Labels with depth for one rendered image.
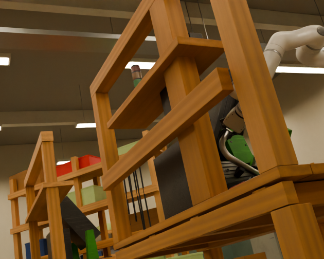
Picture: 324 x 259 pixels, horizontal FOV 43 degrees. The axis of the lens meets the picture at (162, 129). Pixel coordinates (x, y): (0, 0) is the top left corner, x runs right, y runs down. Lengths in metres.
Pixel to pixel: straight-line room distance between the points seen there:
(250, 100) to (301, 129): 8.43
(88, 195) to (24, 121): 4.47
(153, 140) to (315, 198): 0.76
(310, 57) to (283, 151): 0.92
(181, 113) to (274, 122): 0.44
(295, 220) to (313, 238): 0.08
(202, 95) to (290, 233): 0.57
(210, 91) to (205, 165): 0.31
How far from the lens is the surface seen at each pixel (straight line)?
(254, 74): 1.41
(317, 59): 2.18
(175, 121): 1.69
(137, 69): 2.25
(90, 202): 5.21
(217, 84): 1.45
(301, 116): 9.78
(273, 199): 1.33
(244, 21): 1.52
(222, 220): 1.55
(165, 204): 2.16
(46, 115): 9.53
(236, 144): 2.09
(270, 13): 7.69
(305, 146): 9.73
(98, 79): 2.71
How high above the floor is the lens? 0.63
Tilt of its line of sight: 20 degrees up
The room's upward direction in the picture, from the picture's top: 12 degrees counter-clockwise
